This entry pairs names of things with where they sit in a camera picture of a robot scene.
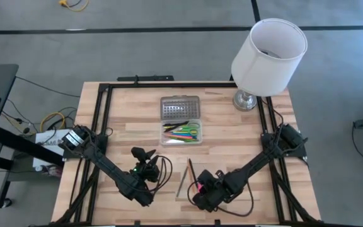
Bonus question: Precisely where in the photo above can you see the green handled scissors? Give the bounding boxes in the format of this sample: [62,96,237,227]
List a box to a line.
[165,123,201,141]

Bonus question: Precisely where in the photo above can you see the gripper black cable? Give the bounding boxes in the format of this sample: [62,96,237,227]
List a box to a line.
[186,180,255,218]
[151,154,173,193]

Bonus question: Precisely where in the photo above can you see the yellow cable with plug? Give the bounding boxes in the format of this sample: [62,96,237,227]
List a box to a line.
[58,0,90,13]

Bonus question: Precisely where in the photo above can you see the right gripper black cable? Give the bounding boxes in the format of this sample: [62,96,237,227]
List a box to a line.
[186,180,255,218]

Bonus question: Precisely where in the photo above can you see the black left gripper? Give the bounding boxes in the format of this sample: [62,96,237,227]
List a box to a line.
[130,146,161,184]

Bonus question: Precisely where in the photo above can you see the black aluminium table frame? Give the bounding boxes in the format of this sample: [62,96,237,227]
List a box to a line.
[55,82,321,227]

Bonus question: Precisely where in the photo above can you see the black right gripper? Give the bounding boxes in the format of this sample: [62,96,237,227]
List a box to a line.
[192,169,233,213]

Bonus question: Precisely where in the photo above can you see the clear plastic supply box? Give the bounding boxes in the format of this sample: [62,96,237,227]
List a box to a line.
[159,95,204,146]

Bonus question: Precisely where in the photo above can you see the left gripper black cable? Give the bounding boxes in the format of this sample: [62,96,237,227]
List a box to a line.
[151,154,173,193]

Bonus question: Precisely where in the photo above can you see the white shade table lamp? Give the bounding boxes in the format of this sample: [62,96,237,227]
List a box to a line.
[231,18,308,112]

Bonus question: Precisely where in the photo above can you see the black power cable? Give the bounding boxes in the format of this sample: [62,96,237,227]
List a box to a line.
[262,97,285,127]

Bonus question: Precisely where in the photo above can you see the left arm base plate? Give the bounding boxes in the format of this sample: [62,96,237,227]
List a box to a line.
[62,135,108,160]

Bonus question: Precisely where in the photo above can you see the white cardboard box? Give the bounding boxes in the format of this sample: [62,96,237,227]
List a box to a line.
[32,128,75,168]

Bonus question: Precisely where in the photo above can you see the black pencil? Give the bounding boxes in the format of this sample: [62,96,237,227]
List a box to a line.
[188,158,199,183]

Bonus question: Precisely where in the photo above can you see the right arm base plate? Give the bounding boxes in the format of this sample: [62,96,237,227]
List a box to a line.
[262,137,308,158]

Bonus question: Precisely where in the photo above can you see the grey pen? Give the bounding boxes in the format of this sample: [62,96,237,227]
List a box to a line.
[176,165,189,198]

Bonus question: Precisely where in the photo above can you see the yellow coiled cable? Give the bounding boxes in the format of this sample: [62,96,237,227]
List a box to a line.
[39,112,66,133]

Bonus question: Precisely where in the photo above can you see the black mounting bar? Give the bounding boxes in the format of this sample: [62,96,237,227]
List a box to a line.
[117,74,175,82]

